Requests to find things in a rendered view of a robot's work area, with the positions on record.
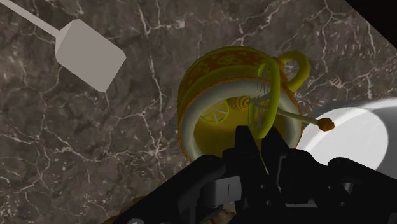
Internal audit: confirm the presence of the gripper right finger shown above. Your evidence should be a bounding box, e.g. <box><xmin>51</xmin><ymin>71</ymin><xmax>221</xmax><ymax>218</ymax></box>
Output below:
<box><xmin>263</xmin><ymin>126</ymin><xmax>397</xmax><ymax>224</ymax></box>

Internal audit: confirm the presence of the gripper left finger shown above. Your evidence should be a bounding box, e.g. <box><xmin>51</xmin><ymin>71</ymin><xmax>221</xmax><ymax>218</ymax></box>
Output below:
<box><xmin>113</xmin><ymin>125</ymin><xmax>275</xmax><ymax>224</ymax></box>

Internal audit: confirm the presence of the yellow ornate teacup with lemon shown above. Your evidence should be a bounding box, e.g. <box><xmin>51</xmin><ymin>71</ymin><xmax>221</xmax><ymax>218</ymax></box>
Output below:
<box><xmin>176</xmin><ymin>45</ymin><xmax>336</xmax><ymax>163</ymax></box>

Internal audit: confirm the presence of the grey spatula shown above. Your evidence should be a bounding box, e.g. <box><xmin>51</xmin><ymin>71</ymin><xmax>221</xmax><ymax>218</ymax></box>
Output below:
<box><xmin>0</xmin><ymin>0</ymin><xmax>127</xmax><ymax>93</ymax></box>

